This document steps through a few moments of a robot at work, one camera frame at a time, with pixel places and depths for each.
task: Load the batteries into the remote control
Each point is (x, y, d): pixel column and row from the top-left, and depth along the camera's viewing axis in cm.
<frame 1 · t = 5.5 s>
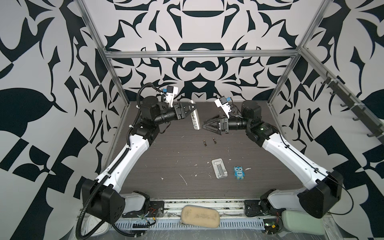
left hand: (196, 103, 64), fingers open
right hand: (205, 126, 62), fingers open
left AAA battery: (204, 141, 101), on the table
right AAA battery: (214, 139, 101), on the table
blue owl figurine: (239, 173, 86), on the table

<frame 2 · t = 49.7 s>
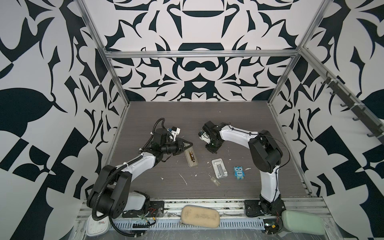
left hand: (193, 142, 81), fingers closed
right hand: (212, 147, 95), fingers closed
white remote control: (191, 157, 79), point 14 cm above the table
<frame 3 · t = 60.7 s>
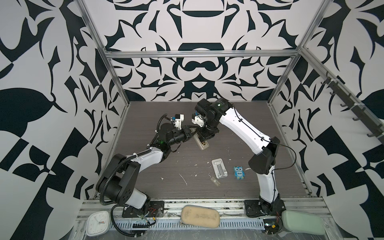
left hand: (201, 125, 78), fingers closed
right hand: (201, 138, 76), fingers closed
white remote control: (202, 145, 77), point 19 cm above the table
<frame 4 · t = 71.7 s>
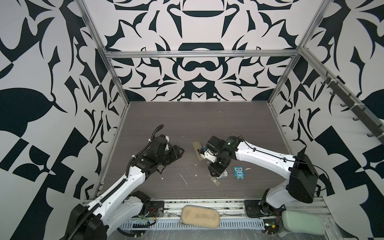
left hand: (182, 150, 79), fingers open
right hand: (214, 170, 78), fingers open
white remote control: (197, 145, 96), point 3 cm above the table
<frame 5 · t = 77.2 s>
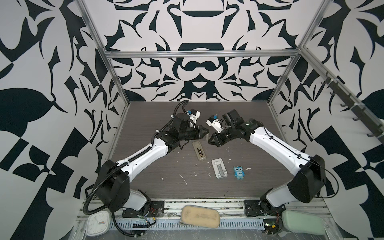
left hand: (211, 128, 75), fingers closed
right hand: (210, 140, 77), fingers closed
